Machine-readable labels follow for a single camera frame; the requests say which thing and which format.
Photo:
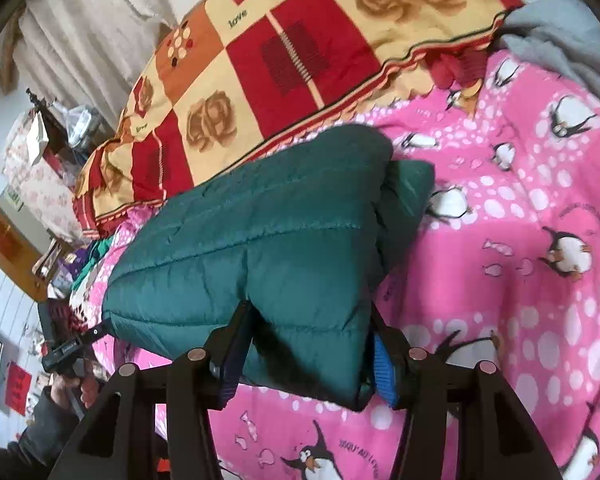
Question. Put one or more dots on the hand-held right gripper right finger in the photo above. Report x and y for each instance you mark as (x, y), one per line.
(385, 370)

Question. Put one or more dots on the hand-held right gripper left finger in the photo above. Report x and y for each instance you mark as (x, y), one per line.
(232, 360)

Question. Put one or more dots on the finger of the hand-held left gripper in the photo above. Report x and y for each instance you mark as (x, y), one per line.
(96, 331)

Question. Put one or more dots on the green puffer jacket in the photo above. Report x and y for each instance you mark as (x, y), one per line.
(270, 250)

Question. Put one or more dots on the person's left forearm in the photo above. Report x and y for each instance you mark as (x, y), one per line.
(35, 440)

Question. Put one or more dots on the pile of colourful clothes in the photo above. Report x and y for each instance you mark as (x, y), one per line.
(87, 265)

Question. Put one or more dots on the person's left hand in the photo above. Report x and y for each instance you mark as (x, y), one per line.
(72, 387)

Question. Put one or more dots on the wooden furniture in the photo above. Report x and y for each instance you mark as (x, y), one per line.
(7, 240)

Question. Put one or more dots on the pink penguin print blanket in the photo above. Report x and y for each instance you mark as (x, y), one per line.
(505, 260)

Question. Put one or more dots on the floral cloth cover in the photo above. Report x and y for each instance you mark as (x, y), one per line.
(35, 180)

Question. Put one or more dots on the clear plastic bag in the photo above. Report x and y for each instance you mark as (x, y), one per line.
(82, 122)

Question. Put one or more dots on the red orange patchwork blanket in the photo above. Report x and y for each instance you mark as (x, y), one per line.
(290, 60)

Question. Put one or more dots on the grey fleece cloth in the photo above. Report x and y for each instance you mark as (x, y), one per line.
(560, 35)

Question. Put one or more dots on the red paper wall decoration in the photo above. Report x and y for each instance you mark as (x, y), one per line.
(19, 387)

